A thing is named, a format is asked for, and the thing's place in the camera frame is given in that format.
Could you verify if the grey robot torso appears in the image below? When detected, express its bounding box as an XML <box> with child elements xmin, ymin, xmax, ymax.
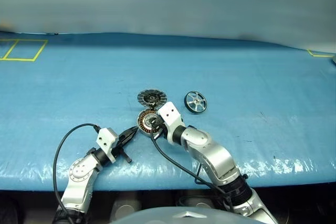
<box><xmin>108</xmin><ymin>206</ymin><xmax>253</xmax><ymax>224</ymax></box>

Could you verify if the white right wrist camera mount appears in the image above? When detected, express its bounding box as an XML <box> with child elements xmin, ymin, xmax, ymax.
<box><xmin>156</xmin><ymin>101</ymin><xmax>185</xmax><ymax>145</ymax></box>

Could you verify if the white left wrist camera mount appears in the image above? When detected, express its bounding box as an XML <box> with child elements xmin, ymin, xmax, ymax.
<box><xmin>96</xmin><ymin>127</ymin><xmax>119</xmax><ymax>163</ymax></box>

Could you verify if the grey round disc under table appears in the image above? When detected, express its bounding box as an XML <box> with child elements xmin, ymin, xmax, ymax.
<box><xmin>190</xmin><ymin>200</ymin><xmax>214</xmax><ymax>209</ymax></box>
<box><xmin>112</xmin><ymin>198</ymin><xmax>143</xmax><ymax>221</ymax></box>

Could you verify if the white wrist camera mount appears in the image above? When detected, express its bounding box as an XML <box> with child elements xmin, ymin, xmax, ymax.
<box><xmin>96</xmin><ymin>127</ymin><xmax>119</xmax><ymax>163</ymax></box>
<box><xmin>156</xmin><ymin>101</ymin><xmax>185</xmax><ymax>145</ymax></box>

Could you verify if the silver spoked rotor black rim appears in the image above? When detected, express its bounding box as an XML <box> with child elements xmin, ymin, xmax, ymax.
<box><xmin>184</xmin><ymin>90</ymin><xmax>208</xmax><ymax>115</ymax></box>

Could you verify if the blue plastic table cover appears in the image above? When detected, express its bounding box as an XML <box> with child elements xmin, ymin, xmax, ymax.
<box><xmin>0</xmin><ymin>31</ymin><xmax>336</xmax><ymax>192</ymax></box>

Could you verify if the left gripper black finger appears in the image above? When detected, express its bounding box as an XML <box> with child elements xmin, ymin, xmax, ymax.
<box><xmin>122</xmin><ymin>128</ymin><xmax>138</xmax><ymax>147</ymax></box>
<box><xmin>118</xmin><ymin>126</ymin><xmax>138</xmax><ymax>142</ymax></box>

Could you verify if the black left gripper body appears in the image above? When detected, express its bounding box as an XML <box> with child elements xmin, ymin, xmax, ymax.
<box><xmin>112</xmin><ymin>135</ymin><xmax>133</xmax><ymax>163</ymax></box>

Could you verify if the black finned rotor disc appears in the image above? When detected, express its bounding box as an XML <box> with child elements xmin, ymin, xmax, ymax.
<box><xmin>136</xmin><ymin>88</ymin><xmax>168</xmax><ymax>109</ymax></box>

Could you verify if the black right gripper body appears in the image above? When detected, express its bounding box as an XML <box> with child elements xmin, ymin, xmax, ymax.
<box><xmin>150</xmin><ymin>115</ymin><xmax>169</xmax><ymax>138</ymax></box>

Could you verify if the motor housing with copper windings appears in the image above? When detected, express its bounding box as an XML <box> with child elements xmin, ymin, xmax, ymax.
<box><xmin>136</xmin><ymin>109</ymin><xmax>165</xmax><ymax>140</ymax></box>

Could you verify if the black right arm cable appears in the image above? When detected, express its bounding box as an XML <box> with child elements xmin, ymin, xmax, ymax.
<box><xmin>150</xmin><ymin>129</ymin><xmax>235</xmax><ymax>212</ymax></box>

